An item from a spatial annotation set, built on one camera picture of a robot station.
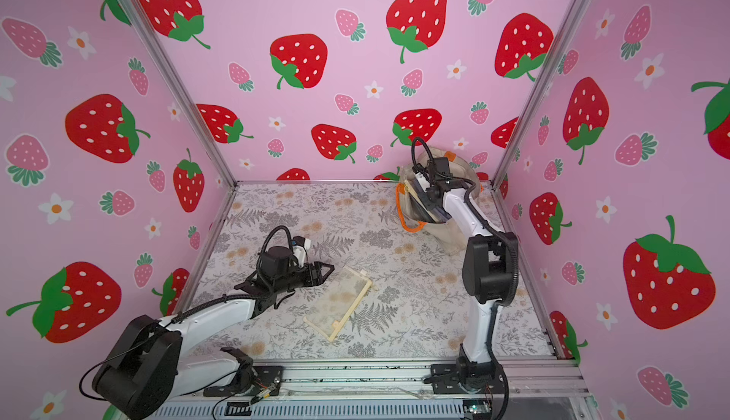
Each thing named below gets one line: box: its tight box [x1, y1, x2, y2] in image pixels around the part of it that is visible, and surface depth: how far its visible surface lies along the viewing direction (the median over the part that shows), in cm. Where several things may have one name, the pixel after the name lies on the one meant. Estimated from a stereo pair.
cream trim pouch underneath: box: [303, 266, 373, 343], surface depth 90 cm
